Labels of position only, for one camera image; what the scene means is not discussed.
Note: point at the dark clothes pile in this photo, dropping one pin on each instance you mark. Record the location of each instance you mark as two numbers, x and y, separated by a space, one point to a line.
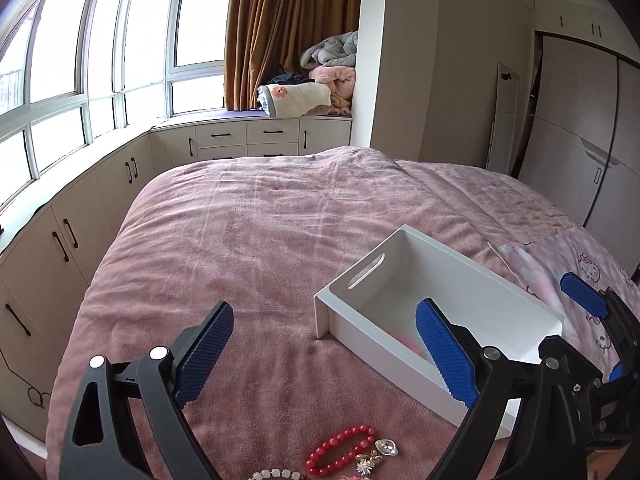
287 80

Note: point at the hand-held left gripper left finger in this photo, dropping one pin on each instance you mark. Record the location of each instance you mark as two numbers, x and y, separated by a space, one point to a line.
205 355

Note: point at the pink fluffy blanket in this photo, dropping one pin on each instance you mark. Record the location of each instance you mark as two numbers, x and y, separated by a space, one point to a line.
337 82

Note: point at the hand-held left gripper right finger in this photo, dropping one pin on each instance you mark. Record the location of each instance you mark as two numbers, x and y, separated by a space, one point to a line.
445 355

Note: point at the gold flower brooch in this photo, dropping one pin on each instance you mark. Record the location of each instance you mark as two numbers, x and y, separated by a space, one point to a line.
365 464

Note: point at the bay window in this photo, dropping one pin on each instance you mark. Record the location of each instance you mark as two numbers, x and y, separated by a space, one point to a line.
100 45

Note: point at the bed with pink blanket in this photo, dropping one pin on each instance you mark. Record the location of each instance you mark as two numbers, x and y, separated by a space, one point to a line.
250 240

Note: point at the pink cartoon print pillow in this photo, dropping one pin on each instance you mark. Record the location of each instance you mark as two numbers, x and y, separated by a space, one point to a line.
555 265

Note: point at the white window seat cabinets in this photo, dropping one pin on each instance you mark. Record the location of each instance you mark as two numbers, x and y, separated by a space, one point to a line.
100 195

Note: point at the pink item in box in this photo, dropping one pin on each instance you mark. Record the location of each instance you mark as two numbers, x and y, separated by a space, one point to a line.
406 342

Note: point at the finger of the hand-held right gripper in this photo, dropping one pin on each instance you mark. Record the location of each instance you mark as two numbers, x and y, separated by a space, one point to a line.
582 297
616 373

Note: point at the white floral folded blanket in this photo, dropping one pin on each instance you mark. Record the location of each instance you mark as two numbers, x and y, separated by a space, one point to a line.
295 100

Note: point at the white storage box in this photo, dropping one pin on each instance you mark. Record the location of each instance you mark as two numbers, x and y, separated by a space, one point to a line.
385 285

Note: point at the grey blanket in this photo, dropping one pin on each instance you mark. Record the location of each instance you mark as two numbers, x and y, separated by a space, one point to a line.
332 47

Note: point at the white leaning board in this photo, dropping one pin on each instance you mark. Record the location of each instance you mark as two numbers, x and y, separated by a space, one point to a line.
502 120

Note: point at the silver pearl brooch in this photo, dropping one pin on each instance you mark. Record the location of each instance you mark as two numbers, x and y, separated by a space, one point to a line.
386 447

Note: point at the brown curtain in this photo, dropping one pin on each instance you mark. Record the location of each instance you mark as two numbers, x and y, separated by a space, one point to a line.
280 25

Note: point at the grey wardrobe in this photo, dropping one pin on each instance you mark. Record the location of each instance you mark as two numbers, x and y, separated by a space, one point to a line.
575 125

